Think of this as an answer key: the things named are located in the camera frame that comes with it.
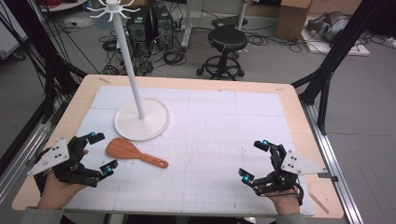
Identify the white hook rack stand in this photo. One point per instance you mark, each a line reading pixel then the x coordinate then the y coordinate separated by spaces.
pixel 141 121

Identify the black computer tower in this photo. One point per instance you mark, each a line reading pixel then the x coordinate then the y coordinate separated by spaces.
pixel 162 26
pixel 138 26

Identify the wooden rice paddle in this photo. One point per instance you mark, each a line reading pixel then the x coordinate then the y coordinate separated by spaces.
pixel 121 148

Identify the black metal frame post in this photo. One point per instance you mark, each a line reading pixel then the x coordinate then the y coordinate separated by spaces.
pixel 339 46

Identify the person's left hand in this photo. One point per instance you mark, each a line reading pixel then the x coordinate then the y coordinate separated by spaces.
pixel 59 193

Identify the person's right hand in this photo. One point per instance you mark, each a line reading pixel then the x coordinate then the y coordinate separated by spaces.
pixel 286 202

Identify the black round stool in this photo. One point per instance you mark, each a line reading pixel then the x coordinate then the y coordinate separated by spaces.
pixel 226 39

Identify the grey tape piece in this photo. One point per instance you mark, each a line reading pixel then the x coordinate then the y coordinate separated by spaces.
pixel 327 176

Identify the grey bag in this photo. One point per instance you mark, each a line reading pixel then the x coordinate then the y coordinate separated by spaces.
pixel 330 26

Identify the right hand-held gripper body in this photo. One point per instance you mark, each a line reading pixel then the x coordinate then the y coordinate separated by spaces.
pixel 295 163

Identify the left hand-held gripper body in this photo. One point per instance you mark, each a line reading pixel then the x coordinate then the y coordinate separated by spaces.
pixel 51 155

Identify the white grid mat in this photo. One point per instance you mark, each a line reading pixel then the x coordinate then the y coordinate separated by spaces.
pixel 202 140

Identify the aluminium rail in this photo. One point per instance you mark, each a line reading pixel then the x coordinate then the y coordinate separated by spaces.
pixel 21 155
pixel 330 149

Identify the white floor board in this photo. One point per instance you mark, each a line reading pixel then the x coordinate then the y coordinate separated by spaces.
pixel 358 49

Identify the cardboard box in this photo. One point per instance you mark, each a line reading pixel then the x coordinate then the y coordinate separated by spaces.
pixel 292 20

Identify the white table leg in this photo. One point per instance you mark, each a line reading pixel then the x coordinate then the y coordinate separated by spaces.
pixel 186 28
pixel 242 14

